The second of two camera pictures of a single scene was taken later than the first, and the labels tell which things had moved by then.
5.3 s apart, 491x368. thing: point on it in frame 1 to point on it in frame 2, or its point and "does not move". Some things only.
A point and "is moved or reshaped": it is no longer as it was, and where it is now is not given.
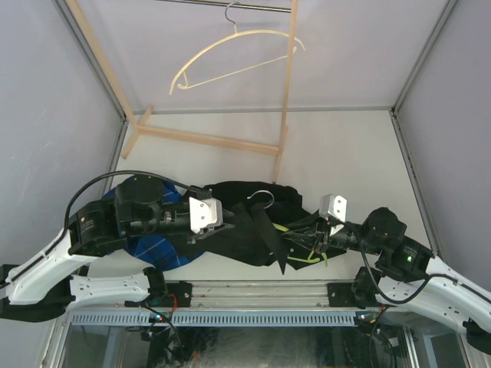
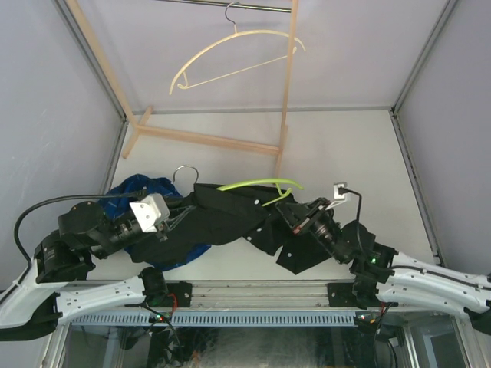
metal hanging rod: x=236 y=5 does not move
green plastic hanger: x=309 y=257 to x=277 y=182
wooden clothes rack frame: x=139 y=128 does not move
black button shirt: x=262 y=211 is moved or reshaped
